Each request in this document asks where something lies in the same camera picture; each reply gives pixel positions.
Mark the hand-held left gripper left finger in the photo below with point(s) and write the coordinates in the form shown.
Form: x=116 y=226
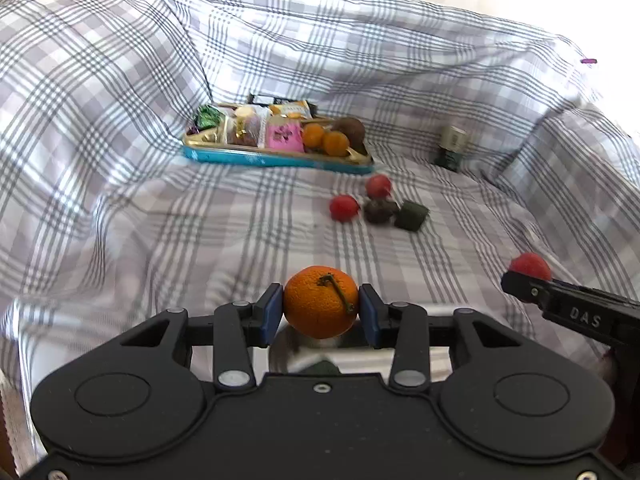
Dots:
x=271 y=315

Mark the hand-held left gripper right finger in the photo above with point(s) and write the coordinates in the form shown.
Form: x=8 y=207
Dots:
x=370 y=316

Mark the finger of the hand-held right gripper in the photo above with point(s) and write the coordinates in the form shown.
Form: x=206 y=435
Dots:
x=522 y=286

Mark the small red fruit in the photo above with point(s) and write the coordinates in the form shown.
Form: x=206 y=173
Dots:
x=378 y=186
x=344 y=207
x=530 y=264

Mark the large orange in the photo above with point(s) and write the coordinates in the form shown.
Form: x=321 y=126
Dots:
x=321 y=301

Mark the dark wrinkled fruit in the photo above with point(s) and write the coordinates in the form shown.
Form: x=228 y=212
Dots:
x=380 y=211

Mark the green cucumber piece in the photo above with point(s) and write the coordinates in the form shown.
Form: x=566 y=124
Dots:
x=412 y=215

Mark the grey plaid bed sheet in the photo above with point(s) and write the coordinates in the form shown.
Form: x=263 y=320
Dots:
x=150 y=220

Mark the dark green can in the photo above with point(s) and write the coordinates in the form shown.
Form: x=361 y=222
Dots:
x=451 y=147

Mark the blue tin tray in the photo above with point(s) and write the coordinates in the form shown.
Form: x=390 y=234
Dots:
x=260 y=157

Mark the small orange in tin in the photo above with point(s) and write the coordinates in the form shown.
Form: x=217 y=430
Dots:
x=314 y=136
x=335 y=143

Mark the pink snack packet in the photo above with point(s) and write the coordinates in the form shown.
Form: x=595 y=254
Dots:
x=285 y=136

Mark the clear snack bag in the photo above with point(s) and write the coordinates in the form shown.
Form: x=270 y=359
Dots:
x=243 y=131

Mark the brown round fruit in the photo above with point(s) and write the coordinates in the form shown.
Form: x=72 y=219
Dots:
x=351 y=129

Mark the yellow snack packet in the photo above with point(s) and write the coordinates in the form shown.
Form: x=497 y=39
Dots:
x=289 y=109

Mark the green foil candy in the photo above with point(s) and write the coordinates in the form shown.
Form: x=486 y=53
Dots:
x=207 y=116

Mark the black snack packet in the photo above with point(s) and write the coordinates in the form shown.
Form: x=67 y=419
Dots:
x=260 y=99

